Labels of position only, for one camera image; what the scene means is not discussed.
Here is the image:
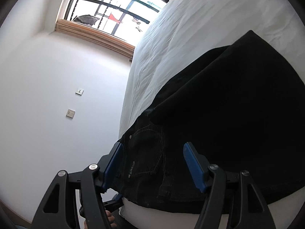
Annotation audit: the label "black-framed window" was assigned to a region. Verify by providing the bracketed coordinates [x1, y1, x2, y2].
[62, 0, 186, 47]

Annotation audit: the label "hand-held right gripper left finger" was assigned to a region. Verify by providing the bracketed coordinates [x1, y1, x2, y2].
[32, 142, 124, 229]

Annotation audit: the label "white bed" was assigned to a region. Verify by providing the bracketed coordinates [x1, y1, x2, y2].
[118, 0, 305, 229]

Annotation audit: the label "black pants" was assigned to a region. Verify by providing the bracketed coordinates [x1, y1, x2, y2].
[112, 30, 305, 214]

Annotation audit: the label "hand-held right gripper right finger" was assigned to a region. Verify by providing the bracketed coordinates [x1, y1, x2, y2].
[183, 142, 277, 229]

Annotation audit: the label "person's left hand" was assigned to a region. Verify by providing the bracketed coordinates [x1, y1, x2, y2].
[105, 210, 118, 229]

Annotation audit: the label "red hanging cloth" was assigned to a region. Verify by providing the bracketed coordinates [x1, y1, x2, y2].
[108, 14, 123, 25]

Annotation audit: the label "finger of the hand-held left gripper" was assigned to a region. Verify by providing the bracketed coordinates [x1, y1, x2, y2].
[102, 194, 124, 211]

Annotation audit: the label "grey hanging cloth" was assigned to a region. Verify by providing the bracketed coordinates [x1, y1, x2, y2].
[74, 14, 100, 27]

